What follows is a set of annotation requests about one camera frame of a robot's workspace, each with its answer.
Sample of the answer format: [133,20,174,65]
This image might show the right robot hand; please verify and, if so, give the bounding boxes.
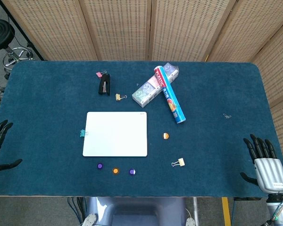
[240,134,283,194]

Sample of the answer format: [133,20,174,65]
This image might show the white rectangular board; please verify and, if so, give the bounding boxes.
[82,111,148,158]

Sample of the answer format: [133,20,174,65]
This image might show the dark blue table carpet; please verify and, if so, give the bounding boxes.
[0,60,283,198]

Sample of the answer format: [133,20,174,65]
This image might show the metal table leg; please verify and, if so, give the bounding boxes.
[192,197,200,226]

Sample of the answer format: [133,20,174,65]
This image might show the large yellow binder clip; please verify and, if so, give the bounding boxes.
[171,158,186,168]

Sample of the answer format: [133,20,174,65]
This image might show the black round stool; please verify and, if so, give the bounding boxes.
[0,18,35,80]

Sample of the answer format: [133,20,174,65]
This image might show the red blue foil box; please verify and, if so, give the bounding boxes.
[153,66,186,124]

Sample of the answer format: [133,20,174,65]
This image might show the black metal pole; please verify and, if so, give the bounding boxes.
[0,0,47,61]

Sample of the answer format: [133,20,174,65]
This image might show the black stapler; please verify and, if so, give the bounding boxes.
[98,73,111,96]

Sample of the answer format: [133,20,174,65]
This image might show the grey-blue robot torso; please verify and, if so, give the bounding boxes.
[81,197,196,226]

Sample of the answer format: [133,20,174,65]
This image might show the tissue multipack in clear wrap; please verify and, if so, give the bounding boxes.
[132,62,180,105]

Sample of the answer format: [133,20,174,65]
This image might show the wooden folding screen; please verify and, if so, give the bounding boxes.
[1,0,283,196]

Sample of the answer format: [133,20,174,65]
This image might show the black cable bundle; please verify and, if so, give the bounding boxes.
[67,197,86,226]

